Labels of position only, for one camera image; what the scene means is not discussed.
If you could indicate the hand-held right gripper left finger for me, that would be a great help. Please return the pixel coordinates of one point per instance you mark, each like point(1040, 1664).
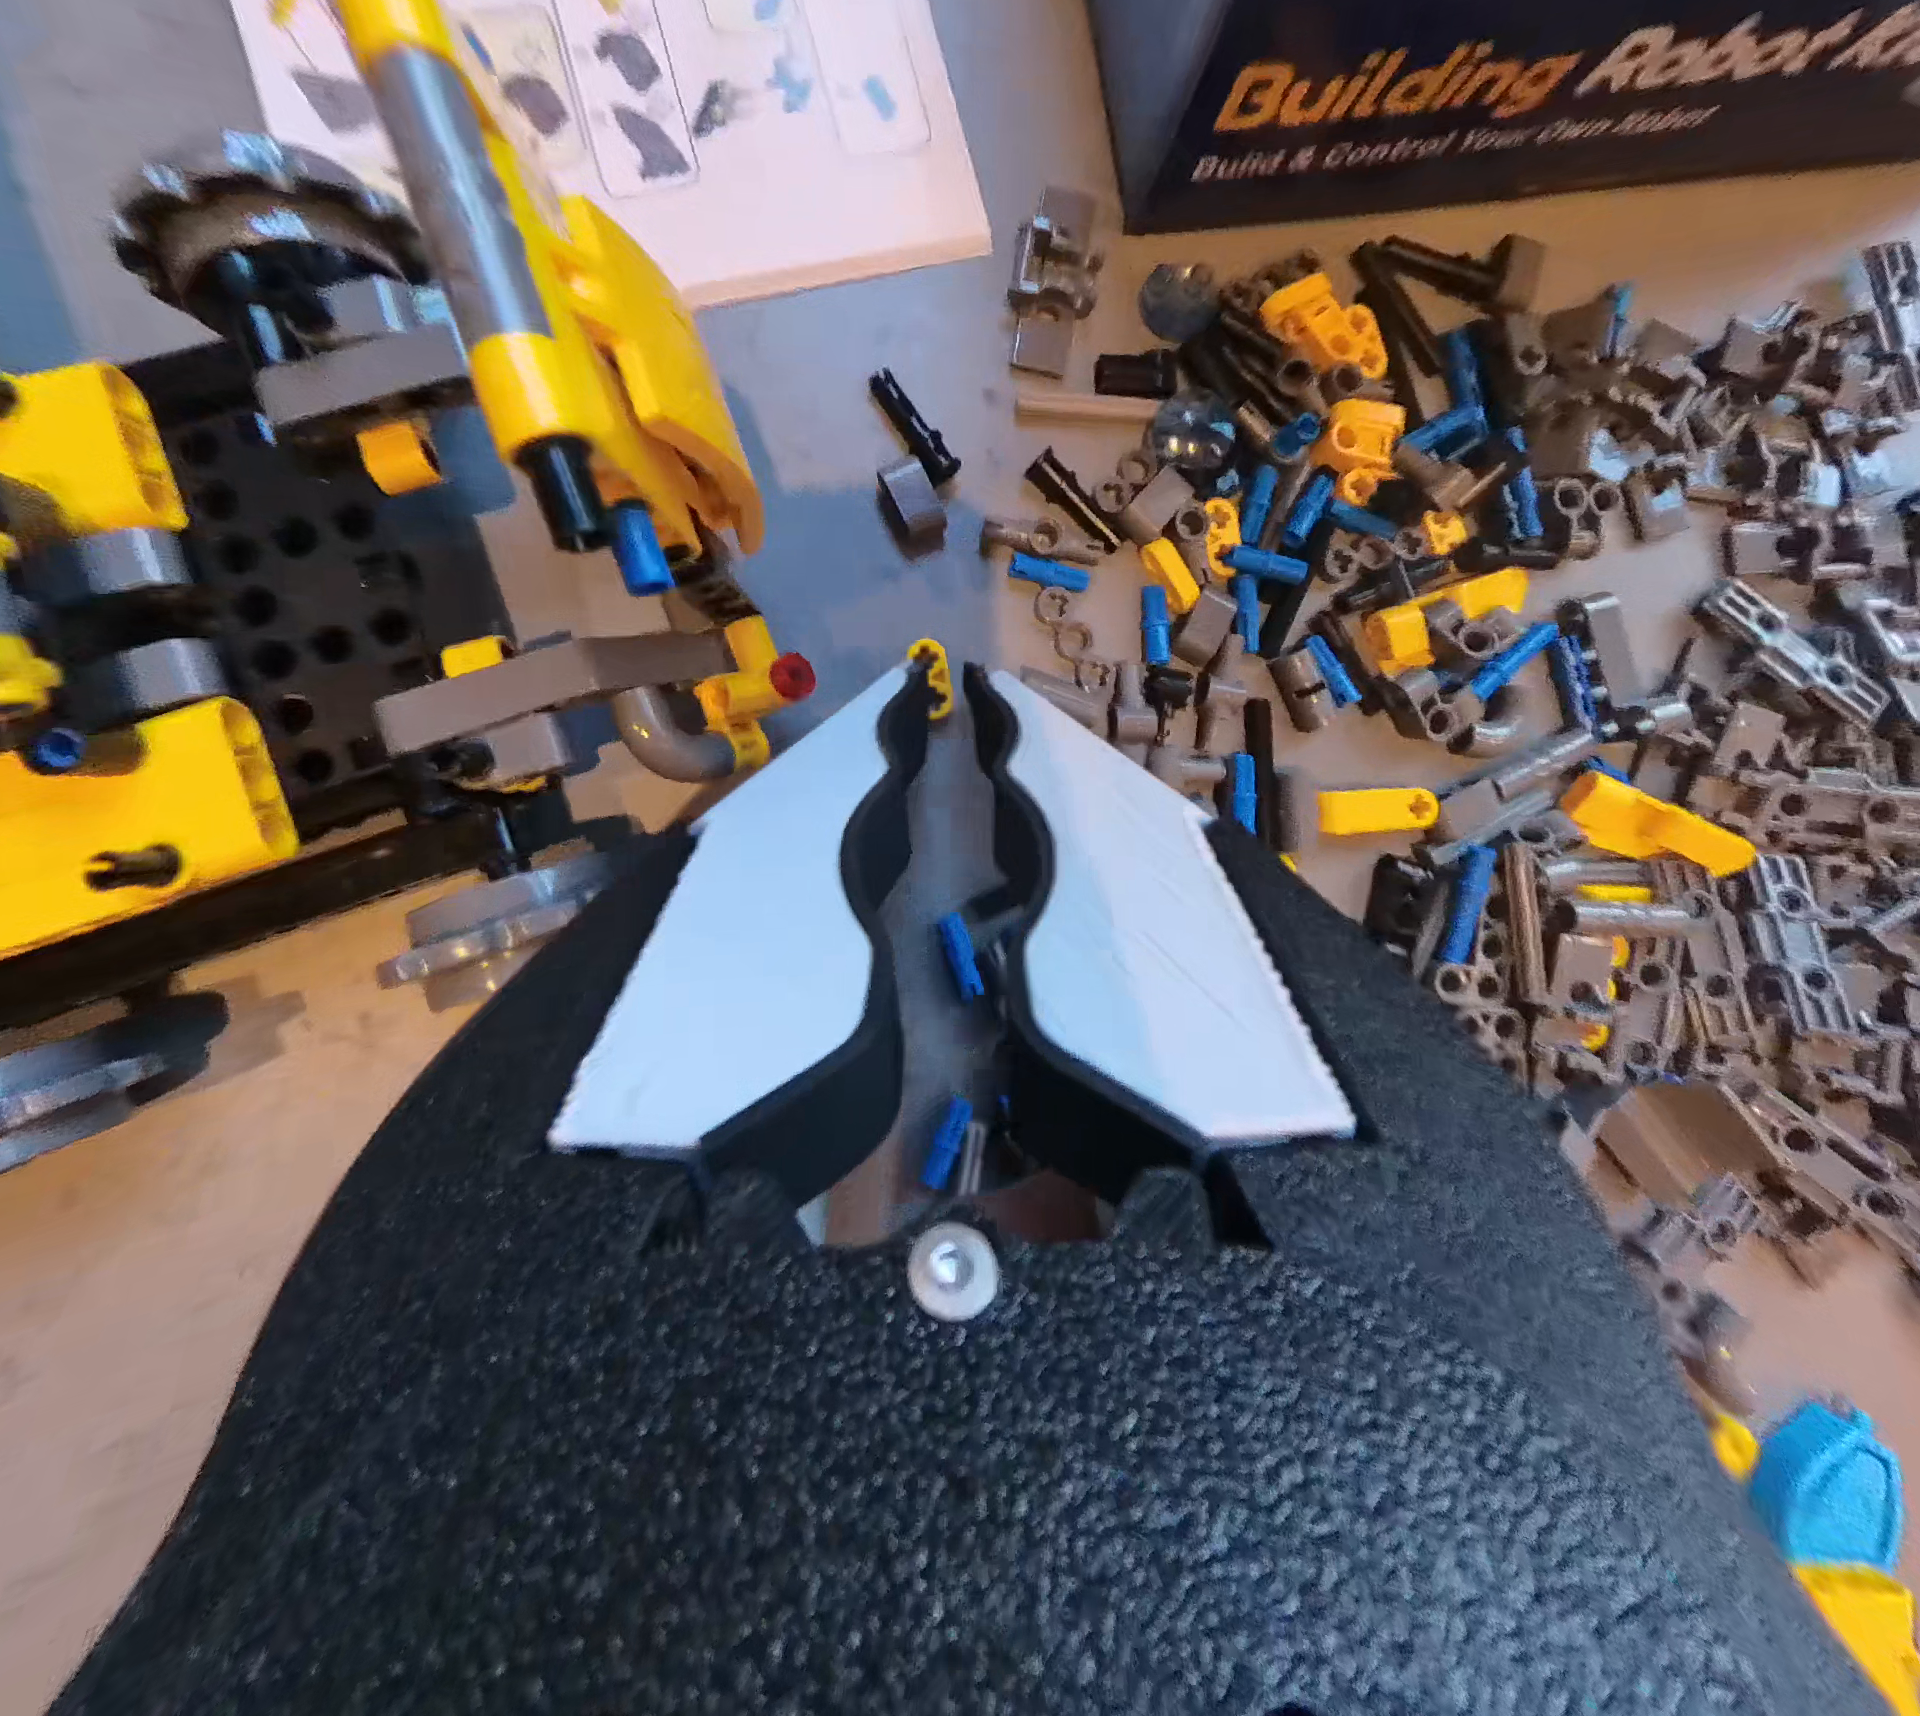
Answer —
point(735, 981)

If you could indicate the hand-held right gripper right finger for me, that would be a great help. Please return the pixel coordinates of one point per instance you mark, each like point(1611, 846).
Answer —
point(1171, 981)

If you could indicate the small yellow connector piece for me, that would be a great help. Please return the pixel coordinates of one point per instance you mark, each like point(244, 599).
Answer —
point(930, 675)

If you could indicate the blue pin piece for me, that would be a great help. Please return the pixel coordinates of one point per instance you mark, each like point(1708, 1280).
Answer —
point(960, 955)
point(945, 1142)

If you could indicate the pile of toy brick pieces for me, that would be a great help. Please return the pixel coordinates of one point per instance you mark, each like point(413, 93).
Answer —
point(1650, 846)

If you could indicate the dark grey sleeve piece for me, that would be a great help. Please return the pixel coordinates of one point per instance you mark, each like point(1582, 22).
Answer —
point(910, 500)

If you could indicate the black pin piece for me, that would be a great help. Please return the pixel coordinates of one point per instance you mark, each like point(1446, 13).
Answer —
point(915, 426)

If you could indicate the yellow black toy brick vehicle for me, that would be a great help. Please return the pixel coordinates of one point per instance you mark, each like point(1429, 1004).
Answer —
point(134, 786)

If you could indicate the blue yellow brick assembly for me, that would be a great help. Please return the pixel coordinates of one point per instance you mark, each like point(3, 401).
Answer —
point(1822, 1484)

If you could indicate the white instruction booklet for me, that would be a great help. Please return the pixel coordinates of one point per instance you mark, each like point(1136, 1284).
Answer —
point(600, 21)

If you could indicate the dark blue cardboard box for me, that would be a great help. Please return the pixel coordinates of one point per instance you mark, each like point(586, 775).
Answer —
point(1501, 66)

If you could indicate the grey bracket piece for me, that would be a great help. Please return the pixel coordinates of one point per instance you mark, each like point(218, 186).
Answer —
point(1050, 277)

